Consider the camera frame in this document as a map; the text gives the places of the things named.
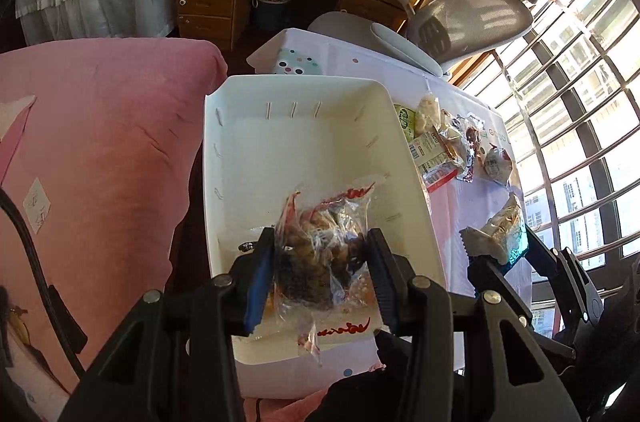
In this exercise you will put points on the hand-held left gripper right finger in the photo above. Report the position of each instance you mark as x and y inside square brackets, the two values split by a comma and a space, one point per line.
[381, 282]

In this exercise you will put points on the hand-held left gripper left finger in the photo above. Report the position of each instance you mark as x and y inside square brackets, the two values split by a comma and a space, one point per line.
[260, 282]

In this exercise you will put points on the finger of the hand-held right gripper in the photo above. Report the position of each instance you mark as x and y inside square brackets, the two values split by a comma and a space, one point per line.
[492, 274]
[517, 252]

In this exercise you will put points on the pale snack packet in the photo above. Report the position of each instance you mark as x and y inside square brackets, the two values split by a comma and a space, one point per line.
[495, 227]

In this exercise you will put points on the clear packet of dark snack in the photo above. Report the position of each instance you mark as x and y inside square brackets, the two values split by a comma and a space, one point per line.
[320, 262]

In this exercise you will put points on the white plastic bin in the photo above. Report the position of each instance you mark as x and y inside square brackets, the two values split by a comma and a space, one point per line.
[280, 142]

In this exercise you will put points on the white round snack packet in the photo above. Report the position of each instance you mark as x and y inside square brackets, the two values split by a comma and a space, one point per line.
[497, 162]

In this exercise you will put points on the dark cloth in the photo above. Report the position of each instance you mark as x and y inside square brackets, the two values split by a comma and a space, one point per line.
[360, 397]

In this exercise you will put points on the dark snack packet red edge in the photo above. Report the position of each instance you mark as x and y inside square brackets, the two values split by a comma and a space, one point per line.
[430, 155]

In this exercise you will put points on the green snack packet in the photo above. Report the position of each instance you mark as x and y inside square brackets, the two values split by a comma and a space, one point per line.
[406, 120]

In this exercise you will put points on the rice cracker packet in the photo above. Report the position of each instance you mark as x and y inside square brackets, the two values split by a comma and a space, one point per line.
[428, 111]

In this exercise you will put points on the window with metal grille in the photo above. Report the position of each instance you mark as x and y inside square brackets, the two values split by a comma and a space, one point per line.
[590, 67]

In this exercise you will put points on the cartoon printed tablecloth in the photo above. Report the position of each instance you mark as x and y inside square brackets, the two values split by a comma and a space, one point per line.
[350, 62]

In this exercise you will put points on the pink pillow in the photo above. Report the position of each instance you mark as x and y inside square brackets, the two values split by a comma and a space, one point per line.
[100, 127]

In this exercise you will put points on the grey office chair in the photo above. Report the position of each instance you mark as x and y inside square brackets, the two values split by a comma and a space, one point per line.
[470, 22]

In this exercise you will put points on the blue waste bin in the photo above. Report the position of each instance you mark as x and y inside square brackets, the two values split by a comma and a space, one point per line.
[270, 12]

